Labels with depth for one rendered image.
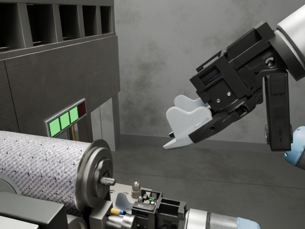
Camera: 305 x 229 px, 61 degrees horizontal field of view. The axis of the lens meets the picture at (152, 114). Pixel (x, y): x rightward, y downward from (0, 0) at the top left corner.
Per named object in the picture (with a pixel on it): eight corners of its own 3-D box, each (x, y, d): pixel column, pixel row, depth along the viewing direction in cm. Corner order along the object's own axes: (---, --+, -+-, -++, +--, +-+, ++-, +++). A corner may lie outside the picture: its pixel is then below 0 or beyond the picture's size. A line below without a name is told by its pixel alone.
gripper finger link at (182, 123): (145, 123, 39) (194, 87, 37) (169, 153, 40) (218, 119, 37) (141, 130, 36) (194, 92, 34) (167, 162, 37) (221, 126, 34)
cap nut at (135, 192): (140, 199, 77) (140, 186, 76) (129, 196, 78) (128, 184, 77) (144, 191, 81) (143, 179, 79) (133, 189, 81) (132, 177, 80)
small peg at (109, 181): (113, 187, 47) (113, 180, 47) (99, 184, 48) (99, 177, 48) (115, 184, 49) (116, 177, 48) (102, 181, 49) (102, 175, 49)
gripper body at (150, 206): (139, 187, 62) (189, 196, 59) (140, 215, 65) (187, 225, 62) (127, 209, 55) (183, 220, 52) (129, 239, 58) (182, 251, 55)
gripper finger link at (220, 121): (187, 126, 39) (237, 92, 36) (194, 135, 39) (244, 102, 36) (186, 138, 34) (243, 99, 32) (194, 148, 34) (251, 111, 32)
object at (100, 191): (111, 192, 54) (94, 201, 47) (102, 191, 55) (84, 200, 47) (115, 156, 54) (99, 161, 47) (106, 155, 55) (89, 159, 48)
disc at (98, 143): (82, 232, 48) (70, 168, 41) (80, 232, 48) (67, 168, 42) (114, 181, 61) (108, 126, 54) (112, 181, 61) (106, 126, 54)
